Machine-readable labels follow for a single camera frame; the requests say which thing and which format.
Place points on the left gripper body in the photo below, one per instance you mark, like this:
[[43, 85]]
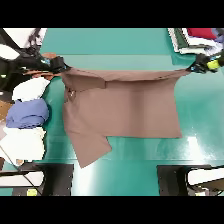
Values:
[[58, 64]]

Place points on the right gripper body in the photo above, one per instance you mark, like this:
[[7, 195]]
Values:
[[201, 64]]

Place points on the brown T-shirt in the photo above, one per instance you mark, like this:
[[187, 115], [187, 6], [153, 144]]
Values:
[[126, 106]]

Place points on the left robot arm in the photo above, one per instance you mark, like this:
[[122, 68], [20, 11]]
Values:
[[7, 52]]

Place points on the orange garment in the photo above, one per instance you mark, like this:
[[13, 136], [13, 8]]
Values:
[[50, 55]]

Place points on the cream garment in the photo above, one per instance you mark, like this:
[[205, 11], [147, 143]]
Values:
[[190, 50]]

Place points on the pale grey garment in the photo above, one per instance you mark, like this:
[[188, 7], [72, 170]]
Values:
[[215, 49]]

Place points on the white garment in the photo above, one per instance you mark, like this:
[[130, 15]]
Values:
[[24, 144], [200, 42], [31, 88]]

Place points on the red garment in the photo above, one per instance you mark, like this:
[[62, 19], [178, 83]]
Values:
[[201, 33]]

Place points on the dark green garment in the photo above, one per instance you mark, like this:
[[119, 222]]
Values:
[[180, 39]]

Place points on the purple garment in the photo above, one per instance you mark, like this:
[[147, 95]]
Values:
[[220, 34]]

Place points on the blue garment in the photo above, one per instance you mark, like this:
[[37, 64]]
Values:
[[28, 114]]

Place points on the black mounting plate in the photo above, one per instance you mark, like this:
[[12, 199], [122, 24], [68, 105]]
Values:
[[171, 180], [58, 180]]

